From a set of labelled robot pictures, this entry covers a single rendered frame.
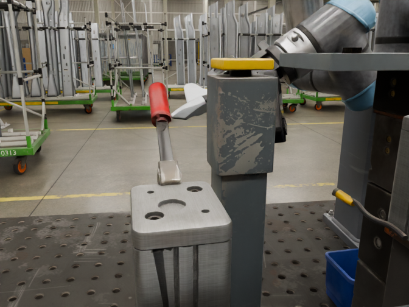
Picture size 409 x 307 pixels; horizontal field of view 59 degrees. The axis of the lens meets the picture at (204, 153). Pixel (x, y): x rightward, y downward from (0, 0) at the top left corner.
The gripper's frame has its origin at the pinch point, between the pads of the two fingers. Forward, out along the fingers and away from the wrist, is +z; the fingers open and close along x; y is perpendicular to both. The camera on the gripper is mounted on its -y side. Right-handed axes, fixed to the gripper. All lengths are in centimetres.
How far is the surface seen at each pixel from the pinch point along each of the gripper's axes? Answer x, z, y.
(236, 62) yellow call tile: 19.5, -11.4, -8.4
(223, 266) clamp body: 26.4, -1.2, -28.0
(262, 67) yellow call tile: 17.6, -13.5, -9.6
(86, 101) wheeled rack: -412, 195, 498
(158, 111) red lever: 23.4, -2.0, -10.9
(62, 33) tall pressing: -347, 159, 615
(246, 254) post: 4.5, 0.9, -22.2
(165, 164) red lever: 24.8, -0.5, -17.4
